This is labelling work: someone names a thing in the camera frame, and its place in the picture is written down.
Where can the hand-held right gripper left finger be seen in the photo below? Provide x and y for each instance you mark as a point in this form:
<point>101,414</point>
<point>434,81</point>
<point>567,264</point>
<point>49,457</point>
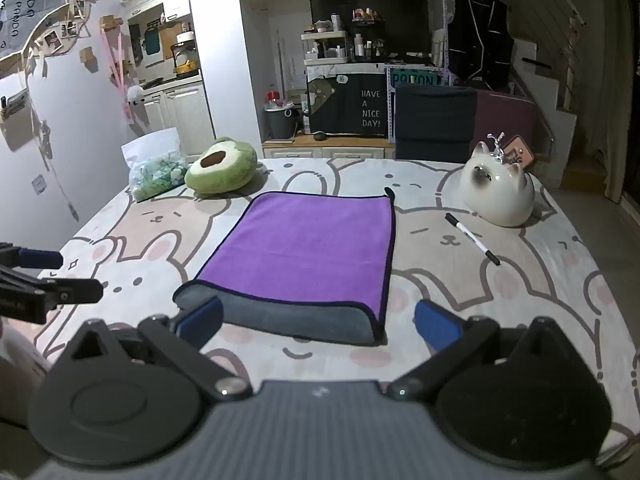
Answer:
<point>199,319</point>

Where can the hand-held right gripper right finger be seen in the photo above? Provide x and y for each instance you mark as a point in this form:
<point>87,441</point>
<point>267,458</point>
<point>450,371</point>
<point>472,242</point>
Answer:
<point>437,326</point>

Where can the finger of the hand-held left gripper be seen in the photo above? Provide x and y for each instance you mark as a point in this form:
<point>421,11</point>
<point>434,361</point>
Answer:
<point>40,259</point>
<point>75,291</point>

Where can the purple and grey towel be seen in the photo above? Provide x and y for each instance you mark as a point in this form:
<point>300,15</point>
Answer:
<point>300,245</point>

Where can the black and white marker pen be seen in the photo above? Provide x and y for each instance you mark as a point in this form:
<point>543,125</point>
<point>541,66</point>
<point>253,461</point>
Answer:
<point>472,239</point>

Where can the bunny printed table cloth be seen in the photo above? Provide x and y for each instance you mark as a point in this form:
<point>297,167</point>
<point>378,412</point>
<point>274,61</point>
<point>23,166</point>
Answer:
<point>530,275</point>

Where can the plastic bag of green pieces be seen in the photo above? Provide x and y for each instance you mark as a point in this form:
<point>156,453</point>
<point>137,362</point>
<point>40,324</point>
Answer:
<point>155,175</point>

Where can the white ceramic cat figure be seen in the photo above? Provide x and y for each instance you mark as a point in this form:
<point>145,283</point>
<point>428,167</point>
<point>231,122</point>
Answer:
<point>500,195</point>

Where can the avocado plush pillow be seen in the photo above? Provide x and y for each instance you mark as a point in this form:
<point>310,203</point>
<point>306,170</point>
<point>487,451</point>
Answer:
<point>220,170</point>

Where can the silver figurine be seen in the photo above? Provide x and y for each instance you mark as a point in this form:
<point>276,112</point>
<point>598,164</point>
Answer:
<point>498,147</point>

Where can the white plush toy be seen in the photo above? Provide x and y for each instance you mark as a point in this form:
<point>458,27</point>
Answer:
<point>135,96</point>

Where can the orange diamond sign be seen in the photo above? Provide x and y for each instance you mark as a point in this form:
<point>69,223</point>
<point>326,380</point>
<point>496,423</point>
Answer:
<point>520,152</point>

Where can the low wooden cabinet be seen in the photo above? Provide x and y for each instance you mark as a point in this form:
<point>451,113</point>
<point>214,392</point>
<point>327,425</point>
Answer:
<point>300,150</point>

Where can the pink ribbon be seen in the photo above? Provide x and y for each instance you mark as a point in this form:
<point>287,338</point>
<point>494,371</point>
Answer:
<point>120,70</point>

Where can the black chair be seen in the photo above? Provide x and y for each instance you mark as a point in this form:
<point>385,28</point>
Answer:
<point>435,120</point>

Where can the grey trash bin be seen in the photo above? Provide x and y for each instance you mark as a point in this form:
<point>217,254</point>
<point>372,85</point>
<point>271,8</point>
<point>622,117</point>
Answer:
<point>281,122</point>

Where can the black printed cabinet cloth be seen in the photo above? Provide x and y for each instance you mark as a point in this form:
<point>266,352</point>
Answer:
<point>350,110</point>

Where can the white staircase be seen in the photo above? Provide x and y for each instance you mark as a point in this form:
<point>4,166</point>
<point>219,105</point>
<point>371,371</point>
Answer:
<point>555,110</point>

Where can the glass kettle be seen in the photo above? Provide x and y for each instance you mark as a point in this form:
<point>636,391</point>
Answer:
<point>185,60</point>

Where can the green lettered sign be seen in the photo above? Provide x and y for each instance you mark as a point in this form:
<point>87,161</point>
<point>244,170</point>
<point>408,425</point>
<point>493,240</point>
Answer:
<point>415,80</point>

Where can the black jacket with white trim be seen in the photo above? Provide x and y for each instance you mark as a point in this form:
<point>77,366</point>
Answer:
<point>477,35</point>

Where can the white rack with bottles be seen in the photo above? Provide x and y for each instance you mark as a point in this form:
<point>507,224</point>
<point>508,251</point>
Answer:
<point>325,50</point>

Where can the grey wall banner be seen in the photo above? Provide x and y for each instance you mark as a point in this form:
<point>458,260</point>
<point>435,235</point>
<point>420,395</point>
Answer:
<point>20,15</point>

